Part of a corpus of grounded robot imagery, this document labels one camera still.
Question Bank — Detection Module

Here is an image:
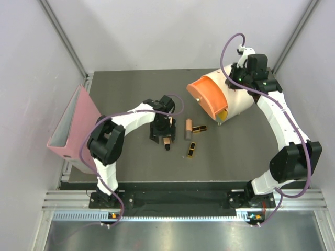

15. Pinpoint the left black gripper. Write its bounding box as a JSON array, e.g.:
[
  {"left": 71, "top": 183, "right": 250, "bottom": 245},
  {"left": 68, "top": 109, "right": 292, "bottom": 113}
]
[{"left": 149, "top": 116, "right": 175, "bottom": 143}]

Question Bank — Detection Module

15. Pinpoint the peach bottle black cap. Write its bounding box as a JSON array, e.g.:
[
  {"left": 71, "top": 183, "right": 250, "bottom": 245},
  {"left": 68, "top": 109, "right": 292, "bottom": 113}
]
[{"left": 163, "top": 138, "right": 171, "bottom": 151}]

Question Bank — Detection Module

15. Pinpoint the peach tube grey cap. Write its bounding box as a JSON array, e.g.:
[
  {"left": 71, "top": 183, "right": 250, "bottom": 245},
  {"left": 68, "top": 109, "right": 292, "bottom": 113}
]
[{"left": 185, "top": 119, "right": 192, "bottom": 140}]

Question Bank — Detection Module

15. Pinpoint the white round drawer organizer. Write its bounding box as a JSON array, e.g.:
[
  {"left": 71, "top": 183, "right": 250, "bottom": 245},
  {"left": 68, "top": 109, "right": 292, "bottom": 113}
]
[{"left": 202, "top": 65, "right": 254, "bottom": 121}]

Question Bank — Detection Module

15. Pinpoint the black gold lipstick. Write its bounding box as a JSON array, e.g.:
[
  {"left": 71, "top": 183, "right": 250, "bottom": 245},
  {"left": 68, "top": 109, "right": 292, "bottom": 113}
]
[
  {"left": 192, "top": 125, "right": 207, "bottom": 133},
  {"left": 187, "top": 142, "right": 196, "bottom": 158}
]

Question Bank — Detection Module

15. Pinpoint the orange drawer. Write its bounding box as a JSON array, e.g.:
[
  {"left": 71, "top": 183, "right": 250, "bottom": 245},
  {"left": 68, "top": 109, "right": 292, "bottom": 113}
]
[{"left": 186, "top": 76, "right": 228, "bottom": 120}]

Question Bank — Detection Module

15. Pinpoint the yellow drawer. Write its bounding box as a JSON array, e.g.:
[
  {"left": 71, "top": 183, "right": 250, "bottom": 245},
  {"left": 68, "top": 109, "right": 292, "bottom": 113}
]
[{"left": 216, "top": 110, "right": 228, "bottom": 123}]

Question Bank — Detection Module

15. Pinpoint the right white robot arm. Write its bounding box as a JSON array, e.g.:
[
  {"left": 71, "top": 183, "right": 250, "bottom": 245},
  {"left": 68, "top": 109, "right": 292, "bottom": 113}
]
[{"left": 226, "top": 52, "right": 322, "bottom": 207}]

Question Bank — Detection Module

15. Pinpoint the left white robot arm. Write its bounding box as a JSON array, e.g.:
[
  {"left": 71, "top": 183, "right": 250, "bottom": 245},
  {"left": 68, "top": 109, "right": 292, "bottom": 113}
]
[{"left": 87, "top": 95, "right": 176, "bottom": 208}]

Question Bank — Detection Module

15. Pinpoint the pink binder box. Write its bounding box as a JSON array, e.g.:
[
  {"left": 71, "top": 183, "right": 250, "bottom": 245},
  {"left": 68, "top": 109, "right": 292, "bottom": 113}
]
[{"left": 47, "top": 85, "right": 101, "bottom": 174}]

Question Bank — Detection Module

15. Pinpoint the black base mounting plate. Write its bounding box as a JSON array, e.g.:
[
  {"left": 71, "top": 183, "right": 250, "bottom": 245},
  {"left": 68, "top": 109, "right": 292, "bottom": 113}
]
[{"left": 89, "top": 181, "right": 275, "bottom": 210}]

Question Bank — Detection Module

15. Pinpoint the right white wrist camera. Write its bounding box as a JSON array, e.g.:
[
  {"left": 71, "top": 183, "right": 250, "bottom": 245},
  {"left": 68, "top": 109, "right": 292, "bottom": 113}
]
[{"left": 237, "top": 45, "right": 255, "bottom": 68}]

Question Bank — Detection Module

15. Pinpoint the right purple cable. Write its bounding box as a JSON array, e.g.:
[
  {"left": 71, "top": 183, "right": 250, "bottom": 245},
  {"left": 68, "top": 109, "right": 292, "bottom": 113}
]
[{"left": 220, "top": 33, "right": 312, "bottom": 227}]

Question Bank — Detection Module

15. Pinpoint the aluminium frame rail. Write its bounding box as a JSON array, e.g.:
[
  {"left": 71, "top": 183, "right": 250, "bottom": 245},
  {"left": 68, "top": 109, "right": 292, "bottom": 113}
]
[{"left": 42, "top": 189, "right": 327, "bottom": 211}]

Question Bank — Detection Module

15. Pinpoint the white slotted cable duct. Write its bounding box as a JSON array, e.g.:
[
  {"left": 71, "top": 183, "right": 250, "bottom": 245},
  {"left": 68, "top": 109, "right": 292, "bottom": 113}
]
[{"left": 53, "top": 211, "right": 261, "bottom": 222}]

